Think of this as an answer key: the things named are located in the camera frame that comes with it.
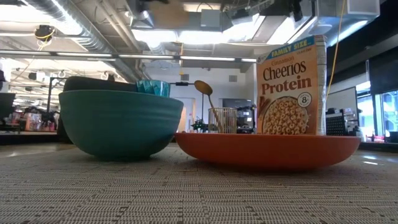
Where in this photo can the gold metal spoon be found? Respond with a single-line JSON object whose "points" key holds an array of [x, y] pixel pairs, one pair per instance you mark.
{"points": [[203, 87]]}

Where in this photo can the teal drinking glass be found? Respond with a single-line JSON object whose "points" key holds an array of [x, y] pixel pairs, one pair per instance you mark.
{"points": [[154, 88]]}

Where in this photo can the teal round bowl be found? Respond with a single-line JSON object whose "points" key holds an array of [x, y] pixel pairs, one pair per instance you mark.
{"points": [[121, 124]]}

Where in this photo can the orange Cheerios Protein cereal box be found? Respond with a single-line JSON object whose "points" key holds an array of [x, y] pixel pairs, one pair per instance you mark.
{"points": [[289, 87]]}

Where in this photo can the clear ribbed glass cup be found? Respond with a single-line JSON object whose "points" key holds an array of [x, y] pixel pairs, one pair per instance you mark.
{"points": [[228, 121]]}

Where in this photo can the black background machine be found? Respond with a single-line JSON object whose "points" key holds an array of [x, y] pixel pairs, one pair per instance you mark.
{"points": [[245, 119]]}

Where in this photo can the orange round plate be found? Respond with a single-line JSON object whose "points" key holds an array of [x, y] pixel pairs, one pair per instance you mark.
{"points": [[267, 151]]}

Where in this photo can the long ceiling light bar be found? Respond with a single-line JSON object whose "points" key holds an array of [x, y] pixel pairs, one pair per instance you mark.
{"points": [[143, 56]]}

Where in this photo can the grey woven placemat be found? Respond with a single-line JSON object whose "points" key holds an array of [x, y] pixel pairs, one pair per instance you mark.
{"points": [[199, 193]]}

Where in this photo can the black pegboard rack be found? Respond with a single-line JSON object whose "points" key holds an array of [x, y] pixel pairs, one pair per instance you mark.
{"points": [[335, 124]]}

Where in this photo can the silver ventilation duct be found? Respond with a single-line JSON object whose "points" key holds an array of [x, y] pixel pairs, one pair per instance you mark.
{"points": [[90, 40]]}

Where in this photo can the white wall board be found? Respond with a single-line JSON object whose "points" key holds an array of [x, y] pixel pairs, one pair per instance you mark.
{"points": [[342, 99]]}

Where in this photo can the black ceiling dome camera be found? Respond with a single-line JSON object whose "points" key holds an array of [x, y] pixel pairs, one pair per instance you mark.
{"points": [[44, 32]]}

